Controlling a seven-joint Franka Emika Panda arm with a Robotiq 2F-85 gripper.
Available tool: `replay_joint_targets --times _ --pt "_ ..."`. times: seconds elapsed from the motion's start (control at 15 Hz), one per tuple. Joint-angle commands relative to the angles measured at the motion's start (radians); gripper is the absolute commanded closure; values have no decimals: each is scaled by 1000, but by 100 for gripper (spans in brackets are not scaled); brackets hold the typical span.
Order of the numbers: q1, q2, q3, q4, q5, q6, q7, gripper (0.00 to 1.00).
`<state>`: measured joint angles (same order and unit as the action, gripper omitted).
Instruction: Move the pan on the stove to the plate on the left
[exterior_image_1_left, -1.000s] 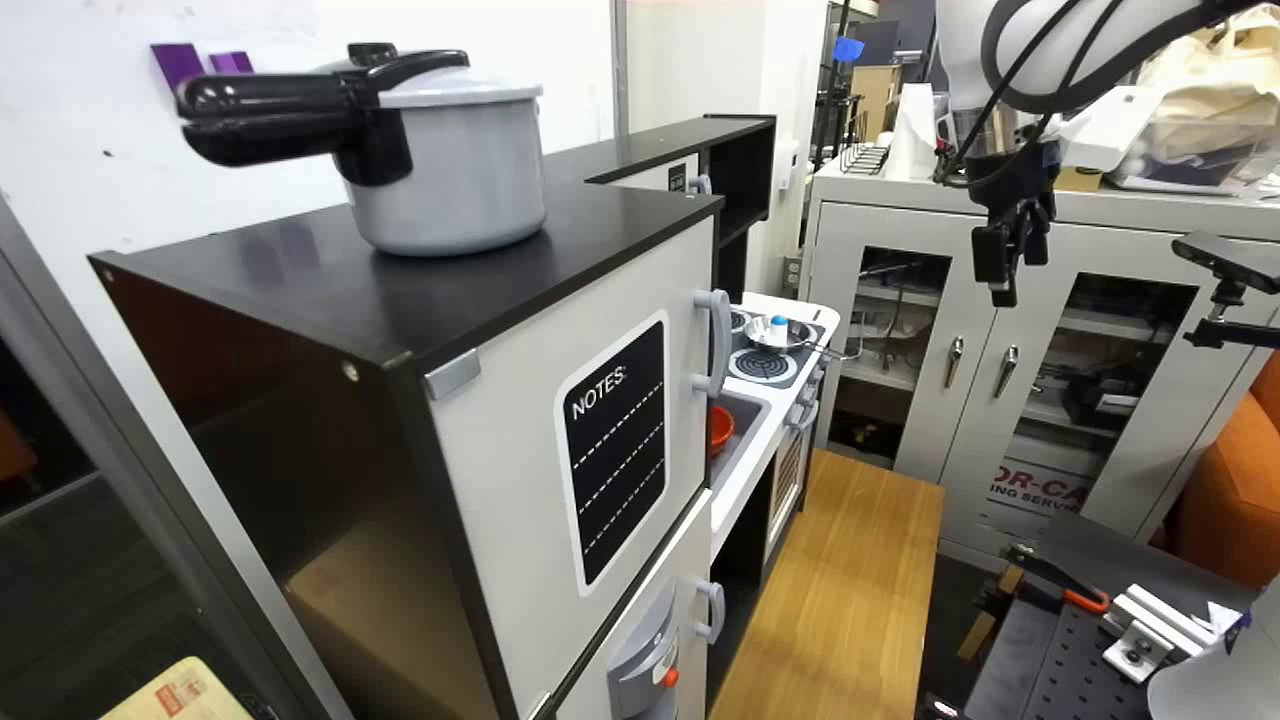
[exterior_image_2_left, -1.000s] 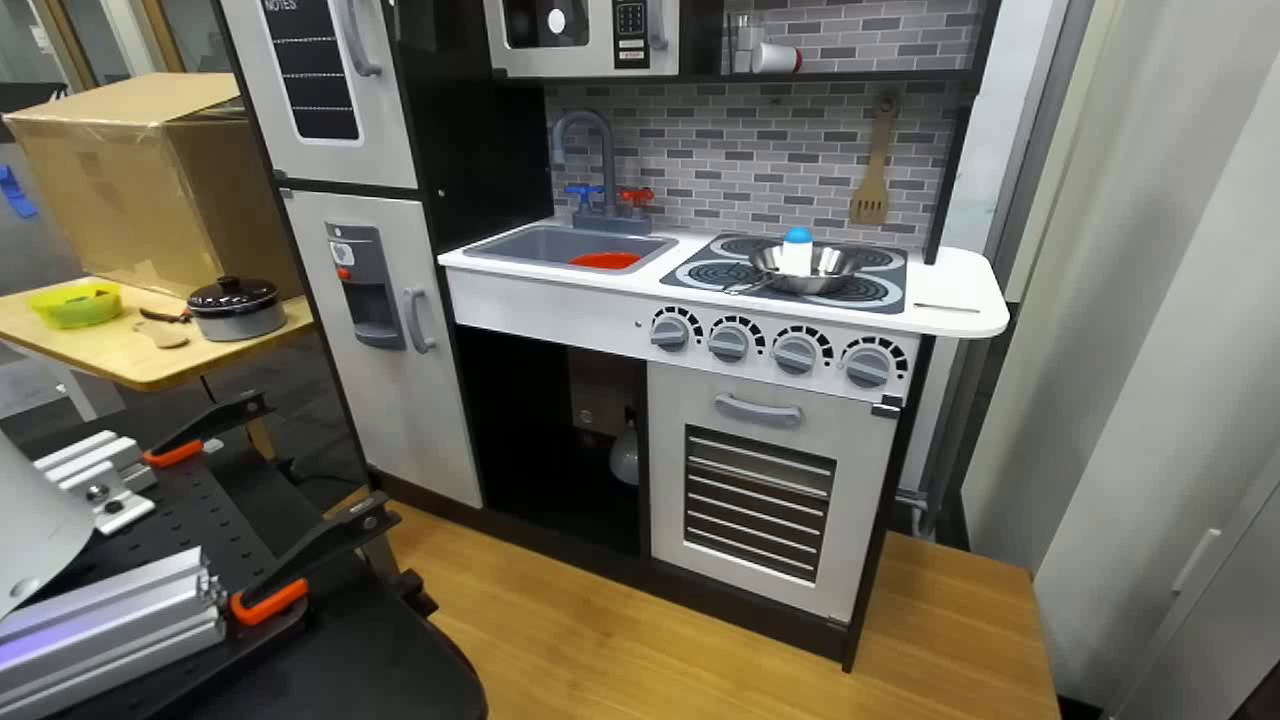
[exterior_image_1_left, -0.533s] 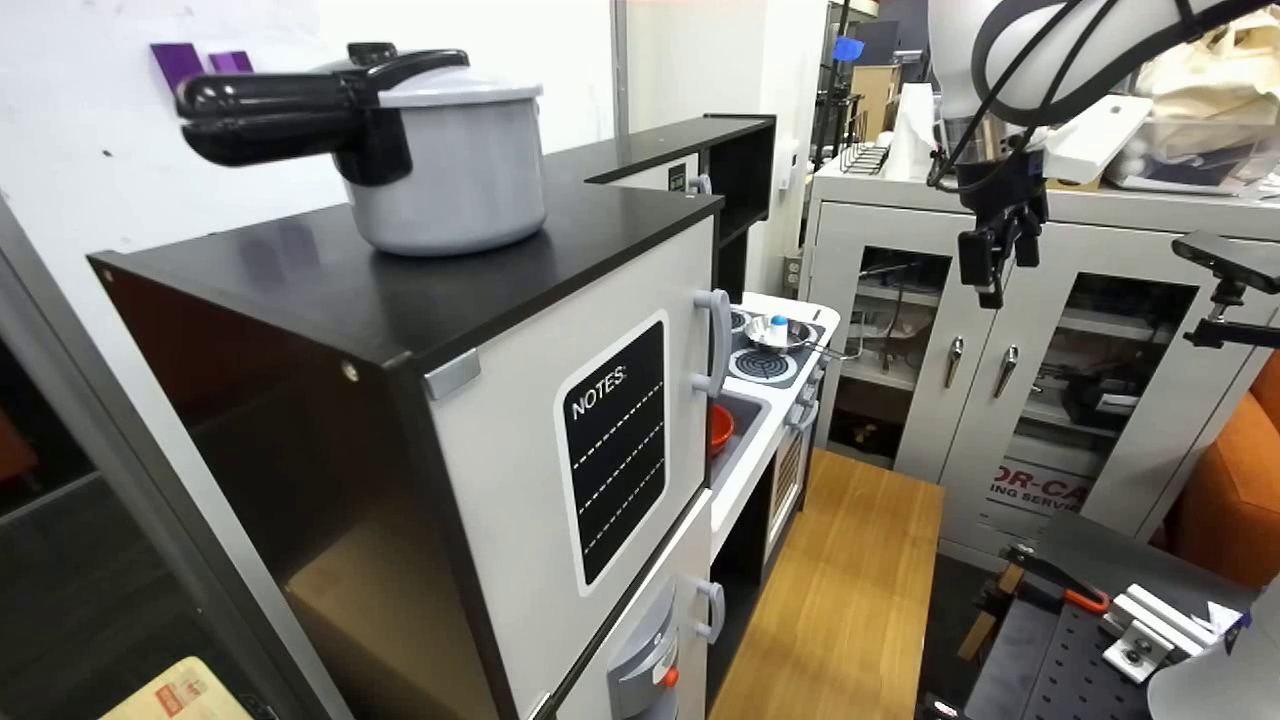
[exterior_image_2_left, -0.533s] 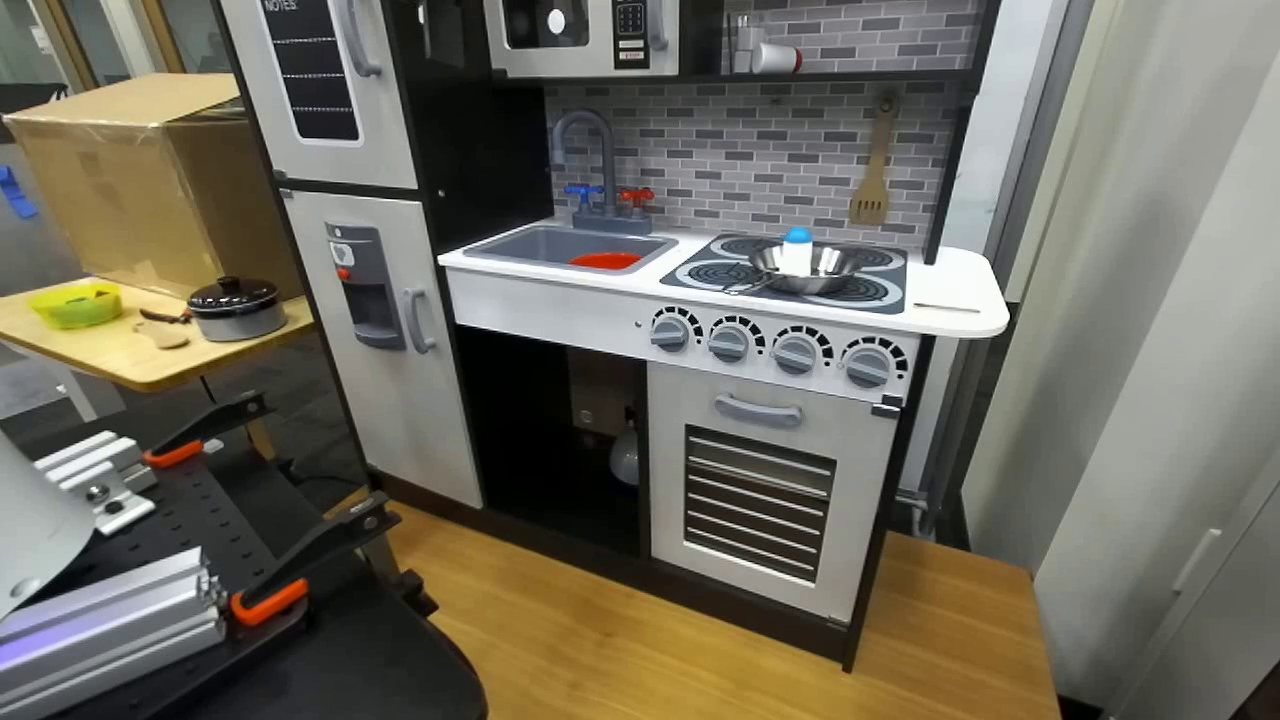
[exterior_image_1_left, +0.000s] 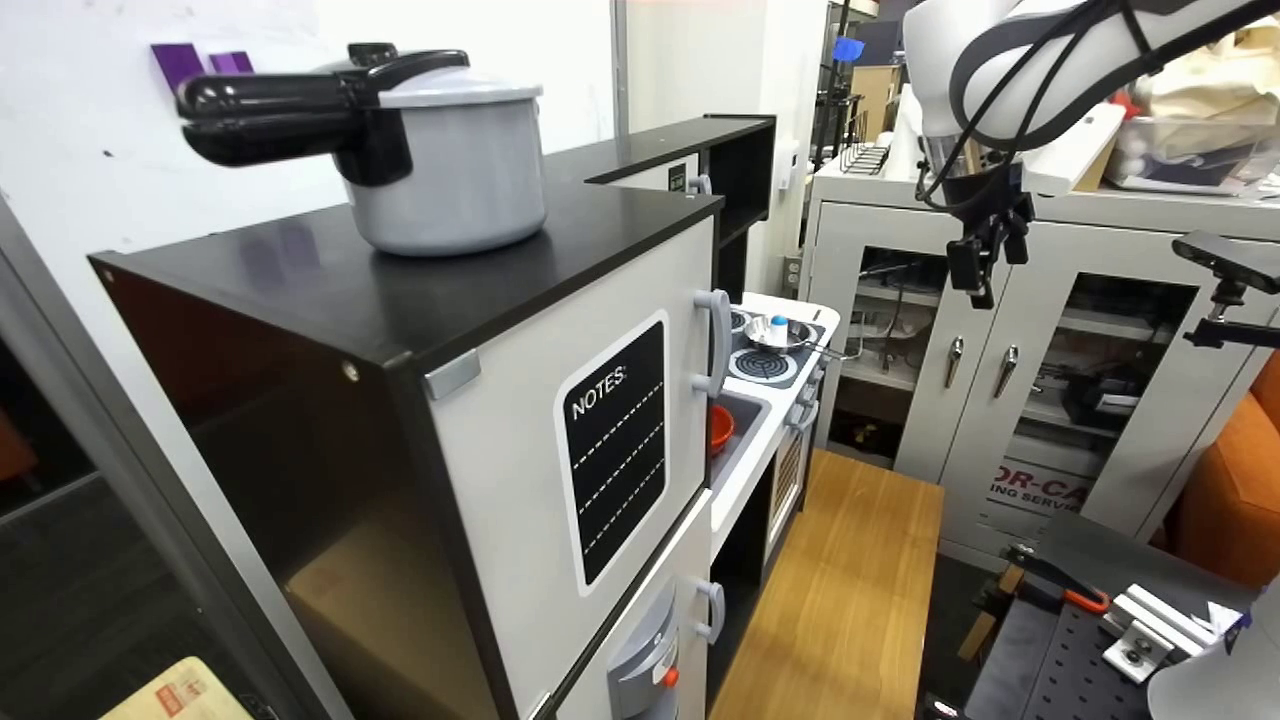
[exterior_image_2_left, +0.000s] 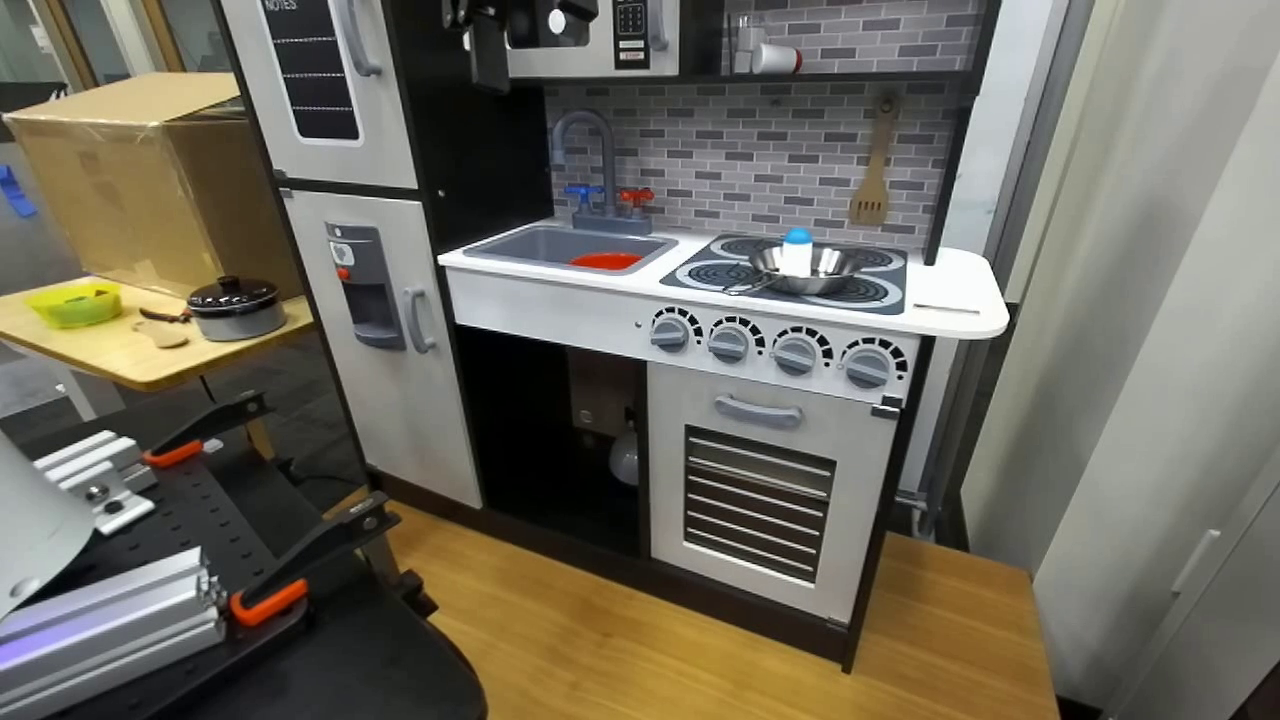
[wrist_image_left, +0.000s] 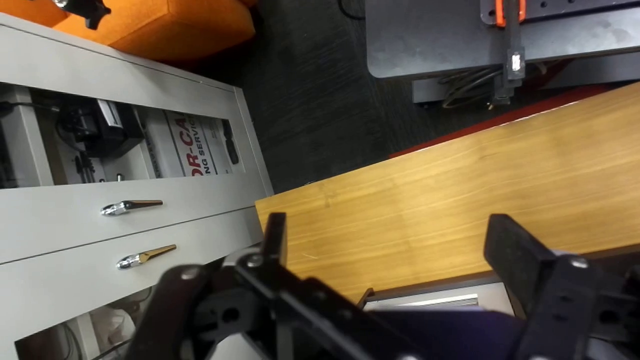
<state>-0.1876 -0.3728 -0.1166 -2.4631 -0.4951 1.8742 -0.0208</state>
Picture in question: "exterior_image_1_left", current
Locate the silver aluminium bracket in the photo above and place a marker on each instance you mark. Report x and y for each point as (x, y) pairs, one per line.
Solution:
(1172, 626)

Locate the red plate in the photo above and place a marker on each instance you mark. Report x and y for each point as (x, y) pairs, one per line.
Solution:
(722, 427)

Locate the grey toy water dispenser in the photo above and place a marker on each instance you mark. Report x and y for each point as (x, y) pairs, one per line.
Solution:
(645, 660)

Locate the white cabinet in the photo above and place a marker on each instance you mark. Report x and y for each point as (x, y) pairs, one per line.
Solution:
(973, 401)

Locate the white cloth bag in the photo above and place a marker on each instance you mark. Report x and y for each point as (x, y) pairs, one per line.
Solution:
(1207, 82)

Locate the grey metal shelf frame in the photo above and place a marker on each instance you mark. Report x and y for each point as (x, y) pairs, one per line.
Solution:
(120, 440)

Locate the small cardboard box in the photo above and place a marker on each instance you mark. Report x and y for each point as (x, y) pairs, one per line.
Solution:
(1086, 149)

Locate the orange chair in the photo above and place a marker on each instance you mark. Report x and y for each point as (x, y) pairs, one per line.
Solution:
(1233, 494)

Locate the yellow packet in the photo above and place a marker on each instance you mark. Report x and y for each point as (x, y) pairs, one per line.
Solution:
(175, 695)

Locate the grey curved cover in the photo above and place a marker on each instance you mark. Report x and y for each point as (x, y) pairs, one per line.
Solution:
(1220, 665)

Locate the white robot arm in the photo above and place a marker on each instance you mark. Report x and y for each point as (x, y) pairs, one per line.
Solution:
(949, 47)

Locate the purple sticky note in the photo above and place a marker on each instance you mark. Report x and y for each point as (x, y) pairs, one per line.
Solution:
(229, 61)
(179, 66)

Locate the black and white toy kitchen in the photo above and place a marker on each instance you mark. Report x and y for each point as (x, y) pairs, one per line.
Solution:
(535, 440)

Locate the clear plastic storage box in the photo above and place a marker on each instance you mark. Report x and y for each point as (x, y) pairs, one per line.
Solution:
(1193, 157)

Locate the black notes chalkboard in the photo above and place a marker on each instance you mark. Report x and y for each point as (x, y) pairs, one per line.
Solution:
(619, 445)

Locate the small silver pan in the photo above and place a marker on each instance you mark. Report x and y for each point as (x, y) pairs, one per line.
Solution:
(774, 331)

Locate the black camera stand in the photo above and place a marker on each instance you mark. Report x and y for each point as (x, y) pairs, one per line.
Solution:
(1227, 287)

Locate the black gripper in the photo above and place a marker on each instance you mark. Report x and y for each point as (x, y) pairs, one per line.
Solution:
(991, 214)

